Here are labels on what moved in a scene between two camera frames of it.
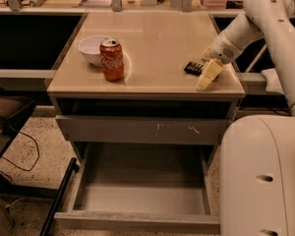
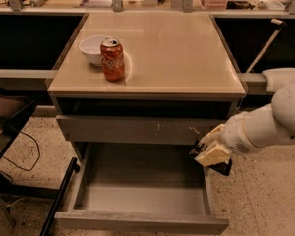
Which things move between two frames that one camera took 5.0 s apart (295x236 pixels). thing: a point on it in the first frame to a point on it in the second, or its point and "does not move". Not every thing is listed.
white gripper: x=221 y=48 to x=233 y=138
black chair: x=8 y=113 does not move
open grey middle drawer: x=141 y=188 does not move
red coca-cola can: x=112 y=59 does not move
